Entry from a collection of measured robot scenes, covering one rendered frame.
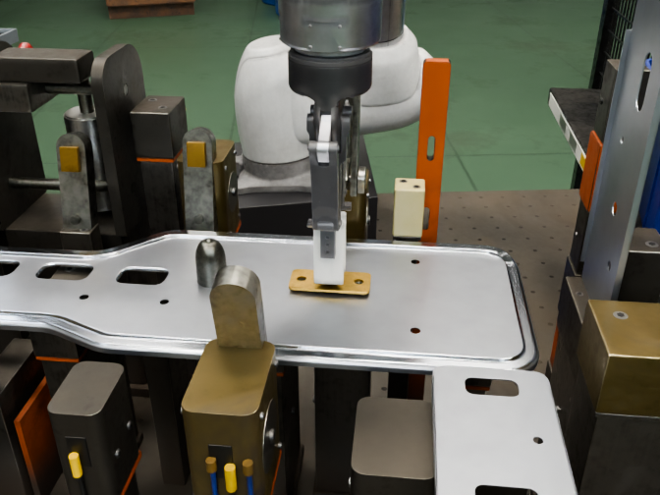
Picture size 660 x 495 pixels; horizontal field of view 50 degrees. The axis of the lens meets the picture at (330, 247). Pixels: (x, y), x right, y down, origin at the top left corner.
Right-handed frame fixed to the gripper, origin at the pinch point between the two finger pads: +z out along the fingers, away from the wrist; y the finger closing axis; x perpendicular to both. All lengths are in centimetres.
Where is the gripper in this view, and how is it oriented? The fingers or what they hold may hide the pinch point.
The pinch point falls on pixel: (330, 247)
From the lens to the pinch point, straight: 72.6
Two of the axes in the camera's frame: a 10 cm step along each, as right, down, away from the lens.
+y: -1.0, 4.9, -8.7
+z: 0.0, 8.7, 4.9
